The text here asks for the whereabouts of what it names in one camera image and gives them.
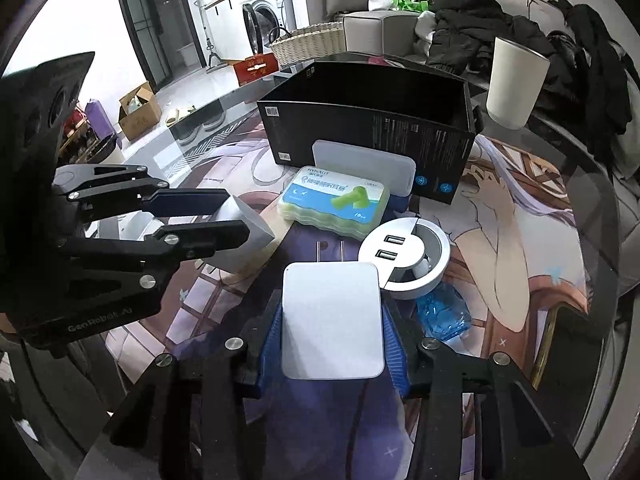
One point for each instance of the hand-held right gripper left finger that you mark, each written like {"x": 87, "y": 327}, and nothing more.
{"x": 270, "y": 355}

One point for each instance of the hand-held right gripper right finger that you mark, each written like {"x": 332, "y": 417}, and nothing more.
{"x": 397, "y": 360}

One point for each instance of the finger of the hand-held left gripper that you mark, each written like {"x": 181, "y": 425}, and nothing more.
{"x": 190, "y": 201}
{"x": 210, "y": 237}

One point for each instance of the small white grey block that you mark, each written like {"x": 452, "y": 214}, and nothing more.
{"x": 252, "y": 227}

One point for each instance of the white wall charger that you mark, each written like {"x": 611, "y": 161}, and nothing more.
{"x": 332, "y": 320}

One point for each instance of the round white usb hub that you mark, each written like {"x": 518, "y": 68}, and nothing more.
{"x": 387, "y": 245}

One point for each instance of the black cardboard box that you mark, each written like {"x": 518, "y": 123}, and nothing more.
{"x": 370, "y": 130}

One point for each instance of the clear blue plastic case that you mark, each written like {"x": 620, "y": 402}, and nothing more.
{"x": 445, "y": 315}

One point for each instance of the grey white sneaker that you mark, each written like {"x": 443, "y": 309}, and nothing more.
{"x": 200, "y": 130}

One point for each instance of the beige slipper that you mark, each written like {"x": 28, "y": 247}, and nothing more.
{"x": 188, "y": 112}
{"x": 173, "y": 119}

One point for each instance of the brown cardboard box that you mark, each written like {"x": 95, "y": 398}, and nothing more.
{"x": 140, "y": 115}

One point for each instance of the purple bag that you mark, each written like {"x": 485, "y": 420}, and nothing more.
{"x": 100, "y": 120}

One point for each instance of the clear earplug case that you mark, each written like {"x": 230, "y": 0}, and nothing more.
{"x": 330, "y": 205}

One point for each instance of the white storage bin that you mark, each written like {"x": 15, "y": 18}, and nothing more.
{"x": 189, "y": 55}

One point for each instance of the red gift bag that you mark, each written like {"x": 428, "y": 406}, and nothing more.
{"x": 255, "y": 70}

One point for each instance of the printed desk mat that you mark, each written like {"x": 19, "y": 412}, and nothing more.
{"x": 500, "y": 245}

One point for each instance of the floor mop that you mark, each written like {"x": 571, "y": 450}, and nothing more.
{"x": 212, "y": 35}

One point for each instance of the white power bank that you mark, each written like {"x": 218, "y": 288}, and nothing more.
{"x": 365, "y": 162}

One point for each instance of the dark framed glass door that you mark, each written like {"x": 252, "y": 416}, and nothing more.
{"x": 145, "y": 20}

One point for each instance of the wicker basket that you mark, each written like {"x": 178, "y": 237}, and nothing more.
{"x": 305, "y": 45}

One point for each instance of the white washing machine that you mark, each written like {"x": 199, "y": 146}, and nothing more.
{"x": 270, "y": 5}

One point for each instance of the green cloth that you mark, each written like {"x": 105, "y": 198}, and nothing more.
{"x": 407, "y": 2}

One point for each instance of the white cup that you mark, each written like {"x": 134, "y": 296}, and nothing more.
{"x": 515, "y": 85}

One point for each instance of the black puffer jacket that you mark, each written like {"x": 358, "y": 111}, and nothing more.
{"x": 465, "y": 25}

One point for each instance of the black clothing pile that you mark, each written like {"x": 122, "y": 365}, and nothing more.
{"x": 595, "y": 60}

